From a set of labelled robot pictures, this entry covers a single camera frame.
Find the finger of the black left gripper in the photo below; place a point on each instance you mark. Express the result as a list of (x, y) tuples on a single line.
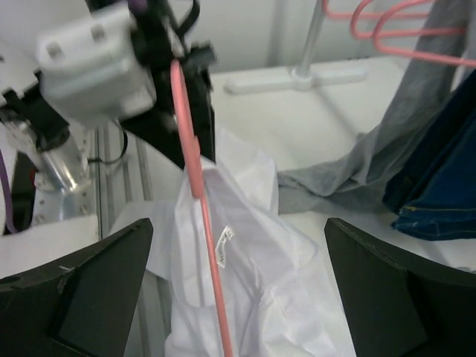
[(157, 126), (195, 67)]

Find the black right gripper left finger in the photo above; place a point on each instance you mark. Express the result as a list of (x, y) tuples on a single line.
[(81, 304)]

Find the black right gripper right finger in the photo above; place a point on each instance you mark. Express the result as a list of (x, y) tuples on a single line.
[(398, 303)]

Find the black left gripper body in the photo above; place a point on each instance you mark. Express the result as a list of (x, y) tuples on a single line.
[(159, 38)]

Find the white shirt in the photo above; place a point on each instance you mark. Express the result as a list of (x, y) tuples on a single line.
[(278, 296)]

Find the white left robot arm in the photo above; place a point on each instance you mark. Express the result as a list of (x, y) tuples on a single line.
[(43, 135)]

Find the grey shirt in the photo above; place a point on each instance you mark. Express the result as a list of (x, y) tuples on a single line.
[(357, 180)]

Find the white clothes rack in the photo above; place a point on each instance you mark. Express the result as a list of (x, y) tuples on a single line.
[(302, 77)]

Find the dark navy garment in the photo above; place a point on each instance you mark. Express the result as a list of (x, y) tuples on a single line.
[(433, 195)]

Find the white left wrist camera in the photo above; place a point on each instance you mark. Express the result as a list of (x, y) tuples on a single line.
[(90, 73)]

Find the pink wire hanger with navy garment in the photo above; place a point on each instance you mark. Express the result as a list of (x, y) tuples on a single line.
[(447, 36)]

